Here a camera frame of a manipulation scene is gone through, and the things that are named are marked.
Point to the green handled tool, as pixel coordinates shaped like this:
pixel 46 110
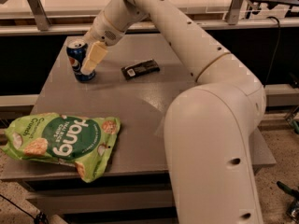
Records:
pixel 292 192

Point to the right metal bracket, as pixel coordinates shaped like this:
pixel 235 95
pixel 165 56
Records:
pixel 232 16

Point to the blue pepsi can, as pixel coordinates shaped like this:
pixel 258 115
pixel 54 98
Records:
pixel 76 52

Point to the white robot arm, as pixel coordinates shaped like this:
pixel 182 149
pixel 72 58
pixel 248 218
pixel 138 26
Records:
pixel 207 127

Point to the green rice chips bag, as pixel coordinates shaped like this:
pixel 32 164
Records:
pixel 81 142

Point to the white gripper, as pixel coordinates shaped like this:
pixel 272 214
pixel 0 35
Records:
pixel 100 32

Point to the black snack bar wrapper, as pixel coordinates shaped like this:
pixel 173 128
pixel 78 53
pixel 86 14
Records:
pixel 140 69

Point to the metal bracket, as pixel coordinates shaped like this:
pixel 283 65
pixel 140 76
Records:
pixel 41 19
pixel 232 16

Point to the grey table drawer unit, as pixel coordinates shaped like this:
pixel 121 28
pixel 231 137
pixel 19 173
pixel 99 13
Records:
pixel 119 199

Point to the left metal bracket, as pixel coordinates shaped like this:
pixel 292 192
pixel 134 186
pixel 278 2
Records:
pixel 41 19

